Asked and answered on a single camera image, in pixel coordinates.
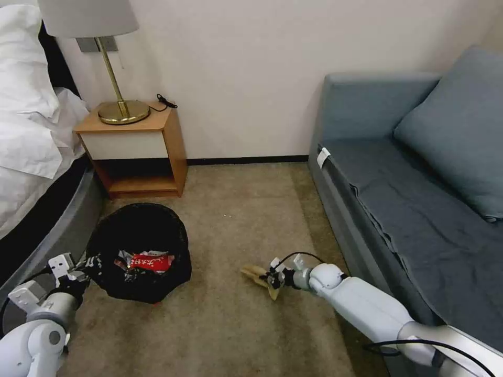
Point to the black mesh trash bin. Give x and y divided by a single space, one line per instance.
157 224

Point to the white duvet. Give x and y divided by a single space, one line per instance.
27 157

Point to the brass table lamp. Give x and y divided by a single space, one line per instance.
123 112

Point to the wooden nightstand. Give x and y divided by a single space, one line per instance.
135 149

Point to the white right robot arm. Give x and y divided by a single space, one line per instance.
365 302

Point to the blue-grey cushion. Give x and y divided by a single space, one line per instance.
459 133

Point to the crumpled silver wrapper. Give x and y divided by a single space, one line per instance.
122 260

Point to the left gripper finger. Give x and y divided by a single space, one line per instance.
92 260
89 275

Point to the blue-grey sofa cover sheet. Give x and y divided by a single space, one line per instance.
424 220

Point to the grey wall switch panel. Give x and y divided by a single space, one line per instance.
89 44

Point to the blue-grey sofa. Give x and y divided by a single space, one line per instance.
342 118

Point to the red snack wrapper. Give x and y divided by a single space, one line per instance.
151 262

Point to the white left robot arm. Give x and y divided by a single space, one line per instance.
31 347

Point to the white pillow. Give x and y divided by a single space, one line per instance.
21 63

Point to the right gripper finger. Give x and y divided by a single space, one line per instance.
272 273
272 284

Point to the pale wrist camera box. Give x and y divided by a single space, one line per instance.
59 267
275 262

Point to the grey bed base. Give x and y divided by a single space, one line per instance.
59 220

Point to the white sofa tag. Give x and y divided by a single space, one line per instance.
324 157

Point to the black headboard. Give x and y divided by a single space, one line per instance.
59 59

